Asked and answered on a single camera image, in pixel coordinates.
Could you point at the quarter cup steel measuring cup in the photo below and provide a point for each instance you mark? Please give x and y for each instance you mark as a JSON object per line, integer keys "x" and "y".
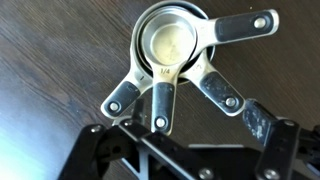
{"x": 170, "y": 43}

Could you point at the half cup steel measuring cup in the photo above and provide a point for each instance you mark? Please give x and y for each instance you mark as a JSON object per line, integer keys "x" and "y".
{"x": 220, "y": 91}

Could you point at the one cup steel measuring cup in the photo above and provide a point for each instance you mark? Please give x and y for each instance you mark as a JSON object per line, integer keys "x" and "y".
{"x": 120, "y": 99}

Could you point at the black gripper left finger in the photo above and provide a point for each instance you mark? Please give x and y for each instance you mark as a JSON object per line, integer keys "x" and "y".
{"x": 100, "y": 153}

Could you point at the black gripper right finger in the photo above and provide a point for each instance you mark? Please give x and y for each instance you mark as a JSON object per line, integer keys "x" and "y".
{"x": 276, "y": 150}

